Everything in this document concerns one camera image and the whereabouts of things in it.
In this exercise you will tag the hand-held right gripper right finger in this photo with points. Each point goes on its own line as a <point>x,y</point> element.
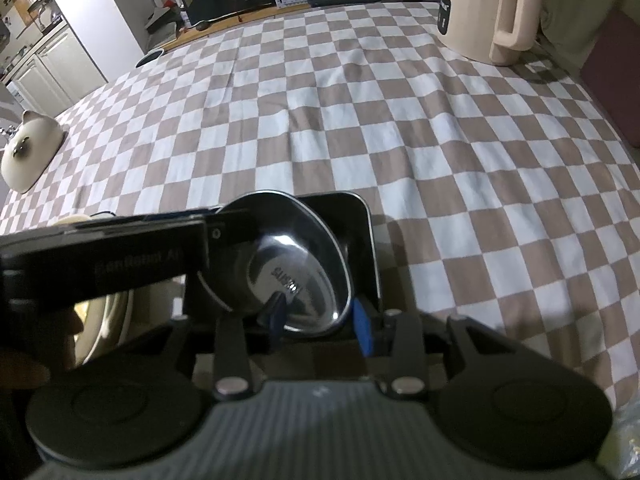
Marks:
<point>362,327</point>

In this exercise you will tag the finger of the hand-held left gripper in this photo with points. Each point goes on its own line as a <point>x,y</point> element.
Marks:
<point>230,235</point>

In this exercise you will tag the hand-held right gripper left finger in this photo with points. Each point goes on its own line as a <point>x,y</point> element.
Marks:
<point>274,317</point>

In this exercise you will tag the round steel bowl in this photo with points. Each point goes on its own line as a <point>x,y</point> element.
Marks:
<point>300,260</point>

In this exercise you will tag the square steel container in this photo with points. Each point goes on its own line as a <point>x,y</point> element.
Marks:
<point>350,230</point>

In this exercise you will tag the person's left hand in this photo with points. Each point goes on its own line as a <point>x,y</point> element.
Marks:
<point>40,350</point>

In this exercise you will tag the white cat-shaped ceramic holder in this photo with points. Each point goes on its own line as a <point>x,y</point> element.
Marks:
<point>35,150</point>

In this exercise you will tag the checkered tablecloth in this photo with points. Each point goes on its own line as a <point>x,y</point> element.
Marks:
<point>400,160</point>

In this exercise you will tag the white kitchen cabinet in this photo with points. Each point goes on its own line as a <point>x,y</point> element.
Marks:
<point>55,75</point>

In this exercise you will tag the grey trash bin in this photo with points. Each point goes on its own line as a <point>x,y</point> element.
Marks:
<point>152,55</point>

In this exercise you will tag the grey flat box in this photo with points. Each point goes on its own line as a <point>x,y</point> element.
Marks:
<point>160,20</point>

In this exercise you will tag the white plastic bag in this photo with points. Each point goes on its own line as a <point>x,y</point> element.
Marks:
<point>627,440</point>

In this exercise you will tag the cream electric kettle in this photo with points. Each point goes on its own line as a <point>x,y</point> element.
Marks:
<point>475,10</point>

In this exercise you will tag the pink folded mat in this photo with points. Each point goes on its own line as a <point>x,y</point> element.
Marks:
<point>620,60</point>

